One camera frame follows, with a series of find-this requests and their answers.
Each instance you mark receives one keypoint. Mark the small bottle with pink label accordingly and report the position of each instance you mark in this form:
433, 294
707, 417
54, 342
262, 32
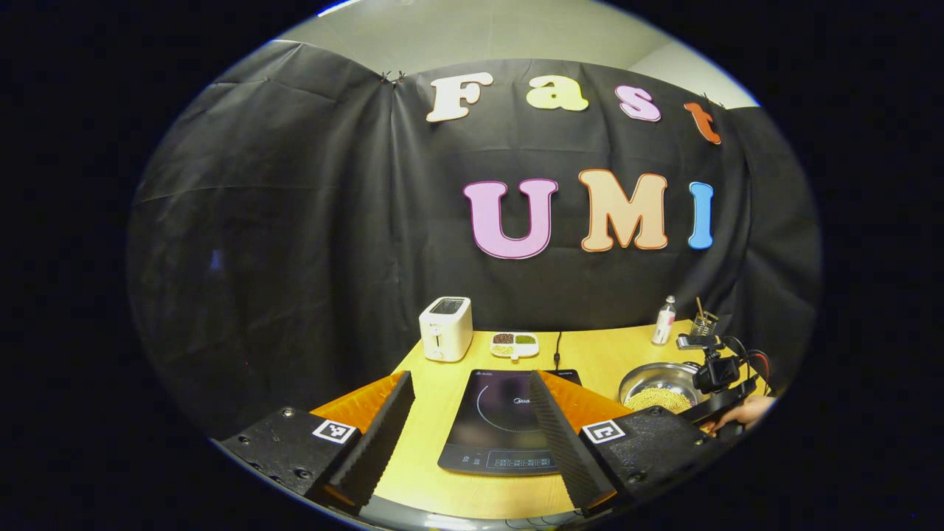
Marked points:
664, 324

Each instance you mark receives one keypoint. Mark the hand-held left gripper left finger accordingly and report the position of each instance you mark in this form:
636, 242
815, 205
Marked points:
380, 442

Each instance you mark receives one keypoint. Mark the black induction cooktop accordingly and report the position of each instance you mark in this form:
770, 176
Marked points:
490, 435

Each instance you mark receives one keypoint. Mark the white divided dish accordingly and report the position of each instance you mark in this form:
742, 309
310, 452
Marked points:
516, 354

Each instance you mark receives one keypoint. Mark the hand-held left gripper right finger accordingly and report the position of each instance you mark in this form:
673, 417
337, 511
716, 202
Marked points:
564, 450

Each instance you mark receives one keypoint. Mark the white toaster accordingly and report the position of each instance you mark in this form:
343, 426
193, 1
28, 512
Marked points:
446, 335

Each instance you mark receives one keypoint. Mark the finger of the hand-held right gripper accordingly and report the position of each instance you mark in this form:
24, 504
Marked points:
719, 404

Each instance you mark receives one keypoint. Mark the pile of yellow beans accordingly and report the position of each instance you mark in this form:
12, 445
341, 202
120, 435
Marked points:
660, 400

